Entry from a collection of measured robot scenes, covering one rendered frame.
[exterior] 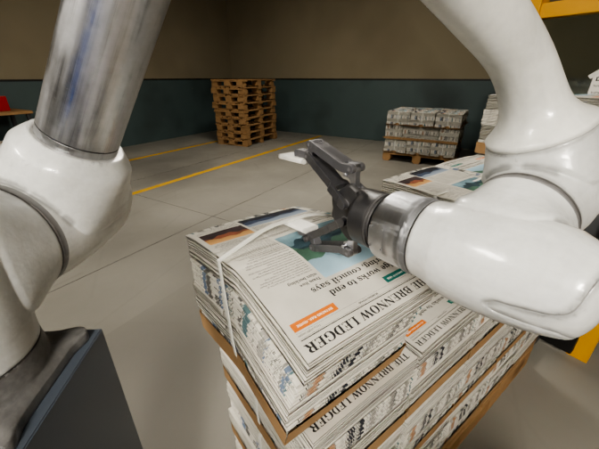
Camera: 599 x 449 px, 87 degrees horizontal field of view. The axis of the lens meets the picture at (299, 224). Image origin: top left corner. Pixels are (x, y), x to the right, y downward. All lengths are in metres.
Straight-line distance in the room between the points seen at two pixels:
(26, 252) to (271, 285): 0.29
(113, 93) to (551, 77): 0.48
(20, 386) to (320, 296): 0.36
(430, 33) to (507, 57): 7.19
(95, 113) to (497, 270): 0.47
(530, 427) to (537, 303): 1.58
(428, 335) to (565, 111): 0.53
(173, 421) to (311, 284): 1.31
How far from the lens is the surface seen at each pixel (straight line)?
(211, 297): 0.65
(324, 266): 0.51
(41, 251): 0.49
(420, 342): 0.78
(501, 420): 1.83
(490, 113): 1.50
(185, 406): 1.73
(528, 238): 0.32
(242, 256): 0.54
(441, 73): 7.47
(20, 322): 0.49
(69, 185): 0.51
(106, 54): 0.47
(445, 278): 0.33
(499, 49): 0.37
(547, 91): 0.41
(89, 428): 0.60
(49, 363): 0.54
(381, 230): 0.37
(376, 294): 0.49
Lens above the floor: 1.35
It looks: 25 degrees down
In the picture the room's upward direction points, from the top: straight up
